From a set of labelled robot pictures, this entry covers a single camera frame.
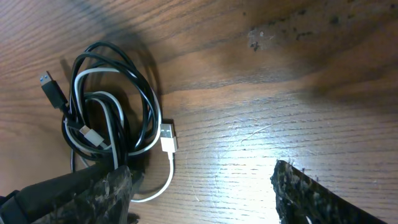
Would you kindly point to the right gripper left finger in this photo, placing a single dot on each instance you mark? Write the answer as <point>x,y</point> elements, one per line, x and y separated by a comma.
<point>103,201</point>

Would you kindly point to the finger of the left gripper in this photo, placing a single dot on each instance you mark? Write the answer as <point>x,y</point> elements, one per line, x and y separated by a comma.
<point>36,201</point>

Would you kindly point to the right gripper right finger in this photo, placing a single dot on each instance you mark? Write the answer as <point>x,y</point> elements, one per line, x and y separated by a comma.
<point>300,199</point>

